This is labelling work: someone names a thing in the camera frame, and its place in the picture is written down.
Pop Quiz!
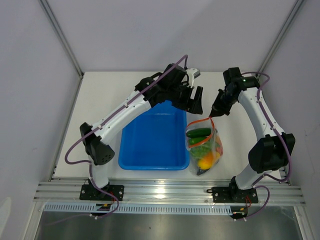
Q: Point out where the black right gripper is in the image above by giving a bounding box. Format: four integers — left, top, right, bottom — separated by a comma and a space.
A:
209, 89, 238, 118

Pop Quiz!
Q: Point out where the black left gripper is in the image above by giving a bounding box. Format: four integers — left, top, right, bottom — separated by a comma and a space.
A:
166, 82, 203, 115

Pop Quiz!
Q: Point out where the dark green cucumber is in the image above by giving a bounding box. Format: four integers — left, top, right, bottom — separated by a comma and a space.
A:
186, 127, 212, 138

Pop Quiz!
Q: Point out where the clear zip top bag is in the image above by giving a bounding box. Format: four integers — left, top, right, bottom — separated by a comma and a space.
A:
185, 117, 223, 177

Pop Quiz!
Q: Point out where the green grape bunch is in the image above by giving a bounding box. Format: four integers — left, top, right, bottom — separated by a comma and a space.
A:
189, 144, 212, 159

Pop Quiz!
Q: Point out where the green chili pepper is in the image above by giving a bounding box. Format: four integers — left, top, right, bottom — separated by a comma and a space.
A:
188, 136, 207, 148

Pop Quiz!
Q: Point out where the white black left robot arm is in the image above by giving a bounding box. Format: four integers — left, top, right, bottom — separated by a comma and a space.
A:
79, 63, 203, 200

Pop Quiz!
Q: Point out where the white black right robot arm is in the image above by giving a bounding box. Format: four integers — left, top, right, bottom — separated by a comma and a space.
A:
209, 67, 296, 203

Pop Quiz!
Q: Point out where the blue plastic tray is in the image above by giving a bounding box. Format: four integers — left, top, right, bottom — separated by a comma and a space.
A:
118, 101, 190, 171

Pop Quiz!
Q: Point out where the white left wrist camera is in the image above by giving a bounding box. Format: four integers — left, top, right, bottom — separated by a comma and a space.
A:
186, 68, 201, 87

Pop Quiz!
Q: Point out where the aluminium mounting rail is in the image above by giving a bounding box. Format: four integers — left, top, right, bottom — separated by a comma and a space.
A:
33, 179, 306, 207

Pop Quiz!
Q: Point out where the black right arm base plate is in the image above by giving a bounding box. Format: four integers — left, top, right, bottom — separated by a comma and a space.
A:
206, 186, 259, 204

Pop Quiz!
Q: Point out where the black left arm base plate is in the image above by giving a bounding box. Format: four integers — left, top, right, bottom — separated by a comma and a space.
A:
79, 184, 125, 201

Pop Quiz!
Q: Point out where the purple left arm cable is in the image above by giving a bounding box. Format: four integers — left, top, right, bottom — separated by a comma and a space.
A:
64, 54, 189, 221

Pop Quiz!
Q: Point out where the white slotted cable duct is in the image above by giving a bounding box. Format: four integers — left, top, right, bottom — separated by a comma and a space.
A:
43, 202, 233, 216

